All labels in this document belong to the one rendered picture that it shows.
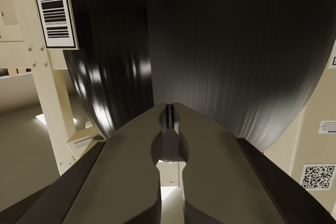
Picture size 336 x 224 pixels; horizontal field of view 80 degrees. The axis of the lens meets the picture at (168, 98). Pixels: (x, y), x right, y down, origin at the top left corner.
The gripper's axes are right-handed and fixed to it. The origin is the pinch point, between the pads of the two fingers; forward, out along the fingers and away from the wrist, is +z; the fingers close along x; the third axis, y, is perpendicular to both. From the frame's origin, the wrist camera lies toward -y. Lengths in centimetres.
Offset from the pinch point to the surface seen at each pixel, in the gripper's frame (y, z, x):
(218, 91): 2.3, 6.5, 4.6
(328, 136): 21.6, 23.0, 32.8
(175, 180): 59, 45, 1
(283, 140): 25.9, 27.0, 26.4
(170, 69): -0.1, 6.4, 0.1
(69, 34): -3.2, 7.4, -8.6
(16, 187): 272, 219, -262
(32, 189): 271, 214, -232
